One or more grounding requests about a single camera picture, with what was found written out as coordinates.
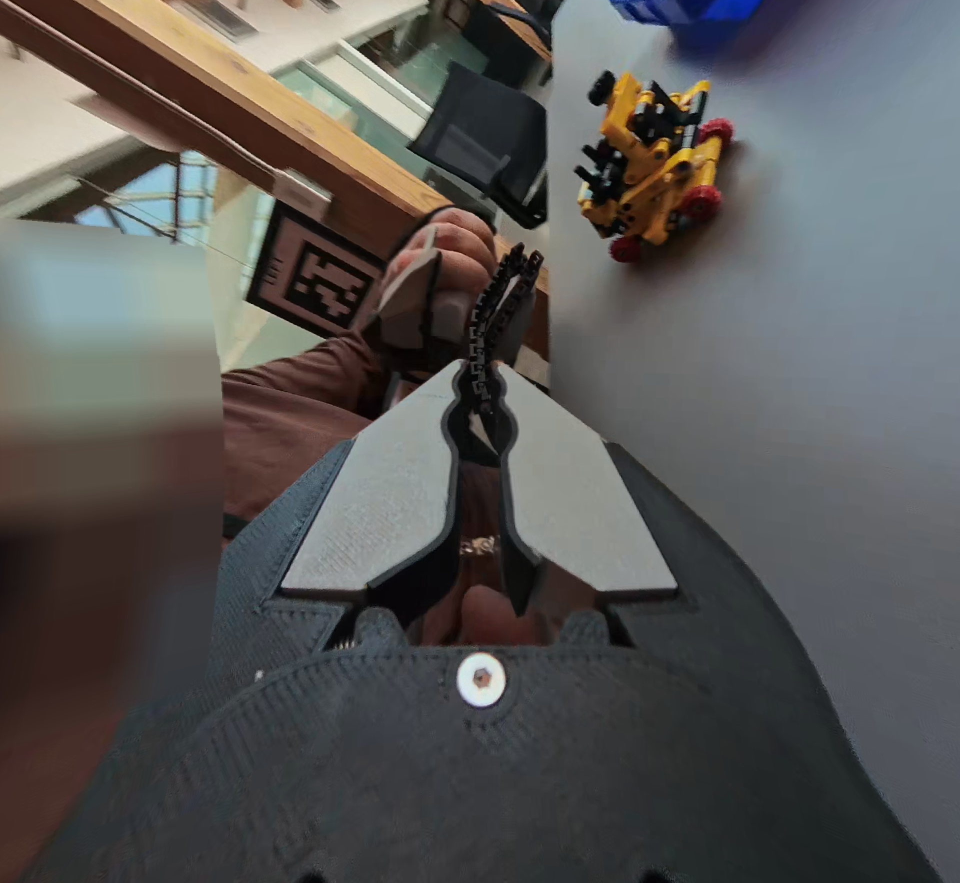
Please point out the person's left forearm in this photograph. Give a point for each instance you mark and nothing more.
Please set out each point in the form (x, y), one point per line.
(315, 388)

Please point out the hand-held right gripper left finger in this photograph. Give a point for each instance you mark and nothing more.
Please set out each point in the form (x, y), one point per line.
(367, 508)

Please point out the yellow lego bulldozer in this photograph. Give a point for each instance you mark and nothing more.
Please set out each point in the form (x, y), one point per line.
(645, 170)

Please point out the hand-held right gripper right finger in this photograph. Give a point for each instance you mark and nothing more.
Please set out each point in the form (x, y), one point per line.
(585, 515)

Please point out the black framed marker sign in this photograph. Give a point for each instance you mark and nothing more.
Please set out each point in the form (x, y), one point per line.
(322, 283)

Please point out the person's left hand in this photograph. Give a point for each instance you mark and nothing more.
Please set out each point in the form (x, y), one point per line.
(465, 245)

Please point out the wooden post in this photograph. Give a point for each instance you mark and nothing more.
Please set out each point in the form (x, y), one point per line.
(187, 92)

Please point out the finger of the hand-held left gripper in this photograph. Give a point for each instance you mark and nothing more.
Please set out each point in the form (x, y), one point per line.
(405, 298)
(454, 317)

